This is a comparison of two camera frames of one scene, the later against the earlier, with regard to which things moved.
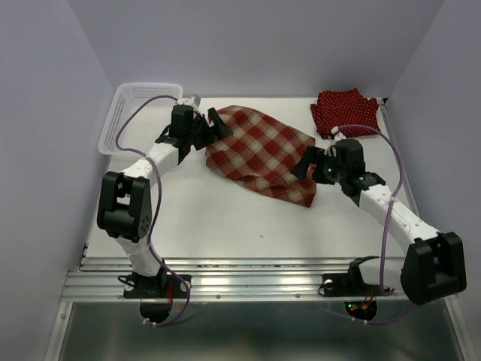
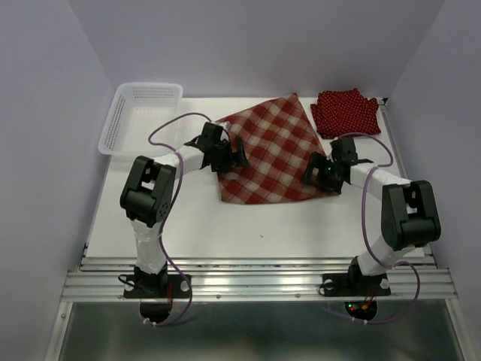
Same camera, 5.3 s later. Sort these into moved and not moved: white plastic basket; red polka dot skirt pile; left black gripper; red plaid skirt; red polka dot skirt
Moved: red plaid skirt; left black gripper
Not moved: white plastic basket; red polka dot skirt pile; red polka dot skirt
